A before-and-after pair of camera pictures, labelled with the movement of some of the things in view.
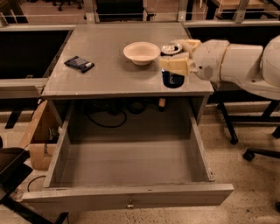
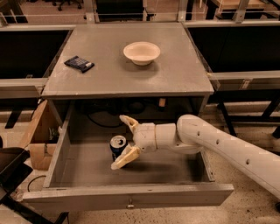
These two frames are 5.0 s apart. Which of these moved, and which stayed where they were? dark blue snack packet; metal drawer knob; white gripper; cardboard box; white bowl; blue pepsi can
Moved: blue pepsi can; white gripper
Stayed: white bowl; dark blue snack packet; metal drawer knob; cardboard box
